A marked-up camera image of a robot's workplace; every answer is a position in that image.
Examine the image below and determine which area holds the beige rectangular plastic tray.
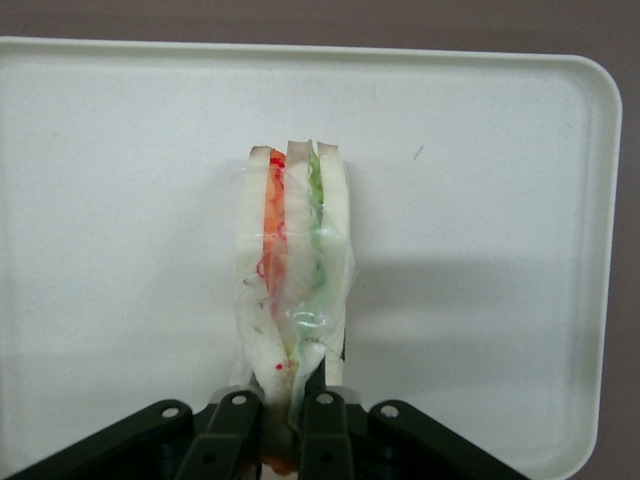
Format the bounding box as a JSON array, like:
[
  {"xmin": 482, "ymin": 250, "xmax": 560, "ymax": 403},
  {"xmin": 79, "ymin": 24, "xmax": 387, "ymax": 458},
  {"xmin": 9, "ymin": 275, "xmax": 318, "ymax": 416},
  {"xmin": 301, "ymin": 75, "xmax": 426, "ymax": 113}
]
[{"xmin": 0, "ymin": 36, "xmax": 624, "ymax": 480}]

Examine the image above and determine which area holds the triangle sandwich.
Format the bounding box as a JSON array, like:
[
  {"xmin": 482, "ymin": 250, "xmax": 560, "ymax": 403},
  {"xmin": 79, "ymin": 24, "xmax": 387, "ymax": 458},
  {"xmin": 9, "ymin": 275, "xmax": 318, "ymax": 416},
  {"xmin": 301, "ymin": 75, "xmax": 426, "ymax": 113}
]
[{"xmin": 231, "ymin": 138, "xmax": 358, "ymax": 474}]

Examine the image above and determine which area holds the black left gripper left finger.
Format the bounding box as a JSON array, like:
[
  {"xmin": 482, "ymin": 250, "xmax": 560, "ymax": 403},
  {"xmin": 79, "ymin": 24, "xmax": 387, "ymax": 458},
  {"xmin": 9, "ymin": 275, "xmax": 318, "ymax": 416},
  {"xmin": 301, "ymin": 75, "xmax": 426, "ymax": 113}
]
[{"xmin": 0, "ymin": 390, "xmax": 263, "ymax": 480}]

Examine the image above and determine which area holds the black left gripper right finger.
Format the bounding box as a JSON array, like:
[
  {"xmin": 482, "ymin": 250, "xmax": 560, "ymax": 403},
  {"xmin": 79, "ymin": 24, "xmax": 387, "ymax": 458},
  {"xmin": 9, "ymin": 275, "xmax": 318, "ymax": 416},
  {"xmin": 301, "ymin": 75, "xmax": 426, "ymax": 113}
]
[{"xmin": 298, "ymin": 324, "xmax": 532, "ymax": 480}]

